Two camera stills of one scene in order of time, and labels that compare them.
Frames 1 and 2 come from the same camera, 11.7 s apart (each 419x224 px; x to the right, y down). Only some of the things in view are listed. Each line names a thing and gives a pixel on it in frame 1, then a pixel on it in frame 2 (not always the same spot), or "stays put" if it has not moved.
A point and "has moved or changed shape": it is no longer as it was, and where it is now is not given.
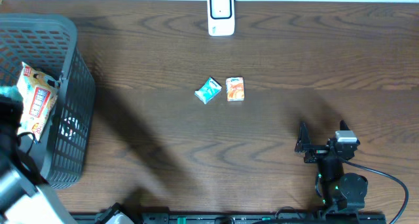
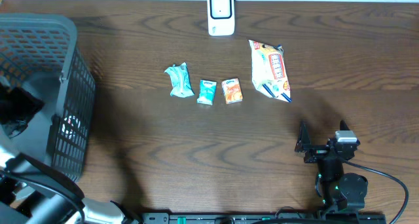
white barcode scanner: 221,13 stays put
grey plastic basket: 50,43 stays put
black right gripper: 304,142 stays put
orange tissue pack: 235,88 has moved or changed shape
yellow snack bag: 40,92 has moved or changed shape
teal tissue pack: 208,90 has moved or changed shape
